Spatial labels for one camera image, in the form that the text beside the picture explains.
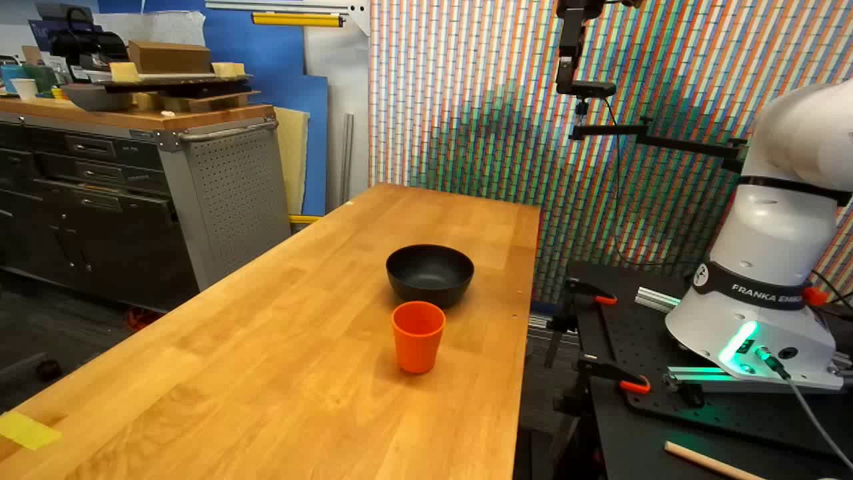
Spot black bowl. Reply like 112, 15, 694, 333
384, 242, 476, 311

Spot brown wooden box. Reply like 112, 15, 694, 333
124, 41, 215, 78

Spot blue foam board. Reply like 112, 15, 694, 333
203, 9, 332, 218

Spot grey flat tray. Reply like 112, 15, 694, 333
59, 79, 139, 115

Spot grey metal tool cabinet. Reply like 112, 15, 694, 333
0, 97, 292, 315

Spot yellow sticky note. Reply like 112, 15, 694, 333
0, 411, 64, 453

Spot black equipment pile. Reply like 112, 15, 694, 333
27, 0, 132, 73

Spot black perforated robot base table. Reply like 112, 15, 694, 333
561, 259, 853, 480

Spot orange handled black clamp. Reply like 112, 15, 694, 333
541, 275, 620, 367
553, 353, 654, 415

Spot silver metal rail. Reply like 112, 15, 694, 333
662, 362, 848, 394

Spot white panel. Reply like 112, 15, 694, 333
304, 0, 373, 214

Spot white green small block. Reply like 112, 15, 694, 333
630, 282, 685, 315

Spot beige board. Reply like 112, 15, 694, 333
272, 105, 311, 218

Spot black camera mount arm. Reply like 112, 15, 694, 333
553, 0, 748, 173

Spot yellow bar level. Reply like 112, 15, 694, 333
248, 9, 347, 29

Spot grey cable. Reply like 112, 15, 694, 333
754, 342, 853, 471

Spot wooden stick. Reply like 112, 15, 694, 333
660, 437, 766, 480

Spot orange plastic cup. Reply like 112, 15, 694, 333
389, 299, 451, 378

